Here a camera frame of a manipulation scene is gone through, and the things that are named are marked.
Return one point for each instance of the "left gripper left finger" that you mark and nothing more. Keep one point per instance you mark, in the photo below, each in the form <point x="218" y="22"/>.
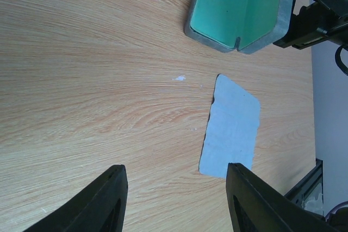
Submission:
<point x="100" y="206"/>

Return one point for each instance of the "black aluminium frame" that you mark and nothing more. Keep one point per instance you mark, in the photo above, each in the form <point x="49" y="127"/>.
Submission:
<point x="309" y="188"/>

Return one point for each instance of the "grey glasses case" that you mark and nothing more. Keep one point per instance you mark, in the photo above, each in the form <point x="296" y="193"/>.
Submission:
<point x="242" y="25"/>

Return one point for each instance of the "light blue cleaning cloth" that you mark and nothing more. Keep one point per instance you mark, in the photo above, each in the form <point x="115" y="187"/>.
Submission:
<point x="231" y="129"/>

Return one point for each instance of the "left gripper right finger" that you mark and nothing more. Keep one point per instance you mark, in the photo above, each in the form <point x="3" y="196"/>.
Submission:
<point x="256" y="206"/>

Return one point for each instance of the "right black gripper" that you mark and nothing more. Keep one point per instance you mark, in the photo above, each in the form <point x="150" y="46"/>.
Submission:
<point x="324" y="20"/>

